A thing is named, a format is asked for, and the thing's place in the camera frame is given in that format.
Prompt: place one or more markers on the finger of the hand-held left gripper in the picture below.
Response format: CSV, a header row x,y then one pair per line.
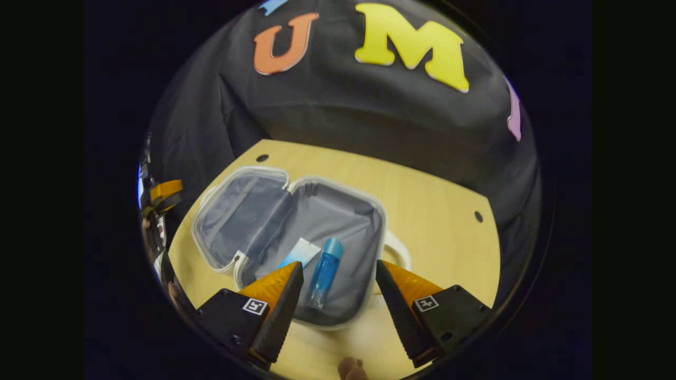
x,y
166,190

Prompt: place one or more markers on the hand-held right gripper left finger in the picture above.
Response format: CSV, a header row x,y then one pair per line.
x,y
280,322

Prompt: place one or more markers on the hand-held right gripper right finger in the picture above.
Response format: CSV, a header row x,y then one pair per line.
x,y
398,322

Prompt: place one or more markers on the blue skincare bottle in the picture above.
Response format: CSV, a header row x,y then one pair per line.
x,y
325,272

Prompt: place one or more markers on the white and blue cream tube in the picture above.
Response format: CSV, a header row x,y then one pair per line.
x,y
302,253

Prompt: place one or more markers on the white suitcase with grey lining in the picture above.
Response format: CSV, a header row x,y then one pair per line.
x,y
338,216

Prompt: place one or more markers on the black backdrop cloth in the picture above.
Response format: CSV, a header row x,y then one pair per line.
x,y
369,116

